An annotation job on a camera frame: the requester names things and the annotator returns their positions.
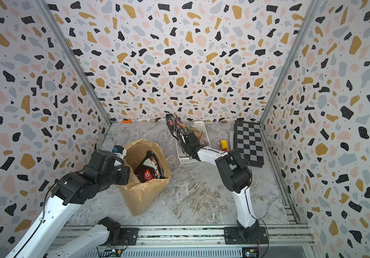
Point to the black white chessboard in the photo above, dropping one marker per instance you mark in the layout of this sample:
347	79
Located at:
248	143

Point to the brown paper bag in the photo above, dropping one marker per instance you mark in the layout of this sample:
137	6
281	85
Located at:
139	196

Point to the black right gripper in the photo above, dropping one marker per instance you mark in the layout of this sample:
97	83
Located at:
184	147

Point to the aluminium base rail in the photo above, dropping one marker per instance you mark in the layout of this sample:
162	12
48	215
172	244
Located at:
198	241

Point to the orange small object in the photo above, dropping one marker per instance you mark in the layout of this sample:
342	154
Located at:
126	121

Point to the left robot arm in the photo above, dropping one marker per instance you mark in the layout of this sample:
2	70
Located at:
105	169

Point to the white plastic basket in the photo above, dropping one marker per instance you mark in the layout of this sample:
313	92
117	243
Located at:
199	128

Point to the green seaweed condiment packet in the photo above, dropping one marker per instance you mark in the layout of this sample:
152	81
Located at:
176	126

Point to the dark red condiment packet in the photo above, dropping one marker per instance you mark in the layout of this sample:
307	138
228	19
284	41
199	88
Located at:
149	168

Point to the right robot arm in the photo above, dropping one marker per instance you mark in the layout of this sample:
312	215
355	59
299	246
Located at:
235	175

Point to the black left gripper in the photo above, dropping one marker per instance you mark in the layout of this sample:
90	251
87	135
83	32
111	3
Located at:
126	172

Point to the yellow red toy block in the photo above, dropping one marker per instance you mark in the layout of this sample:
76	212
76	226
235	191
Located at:
224	146

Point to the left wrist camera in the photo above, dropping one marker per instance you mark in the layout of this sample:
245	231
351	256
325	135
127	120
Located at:
120	153

